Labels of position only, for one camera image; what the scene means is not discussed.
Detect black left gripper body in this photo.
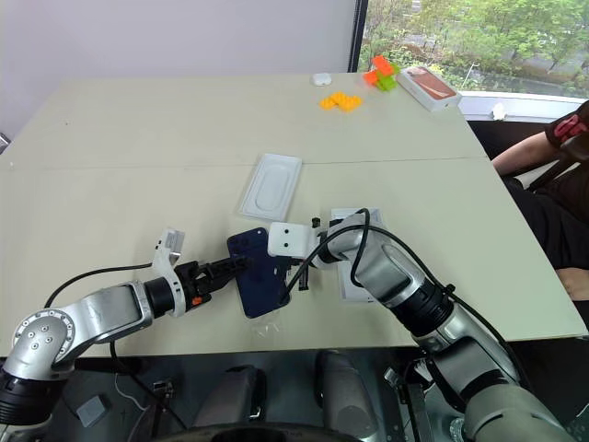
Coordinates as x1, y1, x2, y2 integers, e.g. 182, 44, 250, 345
177, 260, 223, 310

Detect white windowsill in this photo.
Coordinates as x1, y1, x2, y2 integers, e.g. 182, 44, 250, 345
457, 89, 589, 123

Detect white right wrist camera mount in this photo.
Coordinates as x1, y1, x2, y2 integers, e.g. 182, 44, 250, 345
268, 222, 319, 260

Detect dark window frame post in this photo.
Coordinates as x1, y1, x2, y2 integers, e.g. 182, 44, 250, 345
347, 0, 369, 74

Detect grey rounded shape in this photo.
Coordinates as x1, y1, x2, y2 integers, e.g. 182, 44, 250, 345
191, 363, 268, 429
315, 350, 383, 442

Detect dark blue smartphone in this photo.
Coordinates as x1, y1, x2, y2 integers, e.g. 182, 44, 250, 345
226, 225, 292, 320

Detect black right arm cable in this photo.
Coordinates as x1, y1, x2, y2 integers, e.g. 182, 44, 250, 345
283, 207, 524, 383

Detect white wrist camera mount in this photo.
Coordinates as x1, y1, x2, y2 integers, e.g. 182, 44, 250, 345
151, 227, 194, 319
268, 222, 319, 260

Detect white phone box orange print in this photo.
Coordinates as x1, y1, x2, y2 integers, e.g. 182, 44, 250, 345
396, 66, 462, 113

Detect clear plastic film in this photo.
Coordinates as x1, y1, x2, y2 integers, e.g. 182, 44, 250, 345
250, 320, 285, 343

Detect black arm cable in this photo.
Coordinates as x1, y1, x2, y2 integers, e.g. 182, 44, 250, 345
44, 261, 190, 432
283, 207, 524, 383

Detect black red wrist brace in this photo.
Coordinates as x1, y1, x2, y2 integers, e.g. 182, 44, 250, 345
545, 99, 589, 153

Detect person in dark clothes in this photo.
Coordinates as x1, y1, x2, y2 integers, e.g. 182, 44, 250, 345
501, 146, 589, 319

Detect thin white cable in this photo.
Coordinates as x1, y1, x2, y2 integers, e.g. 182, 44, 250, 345
114, 372, 148, 409

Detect grey open phone box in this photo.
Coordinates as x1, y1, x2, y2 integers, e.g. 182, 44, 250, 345
329, 206, 386, 306

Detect small grey block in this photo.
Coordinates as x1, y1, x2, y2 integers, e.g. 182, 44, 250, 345
75, 396, 111, 427

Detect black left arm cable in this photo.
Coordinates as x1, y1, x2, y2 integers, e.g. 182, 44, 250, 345
44, 261, 190, 432

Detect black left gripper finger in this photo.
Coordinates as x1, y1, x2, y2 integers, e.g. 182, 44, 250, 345
215, 256, 253, 273
212, 268, 245, 291

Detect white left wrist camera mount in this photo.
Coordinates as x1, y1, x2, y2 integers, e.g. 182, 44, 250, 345
151, 227, 194, 319

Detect white moulded tray insert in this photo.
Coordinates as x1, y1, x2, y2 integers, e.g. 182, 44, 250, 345
237, 153, 304, 222

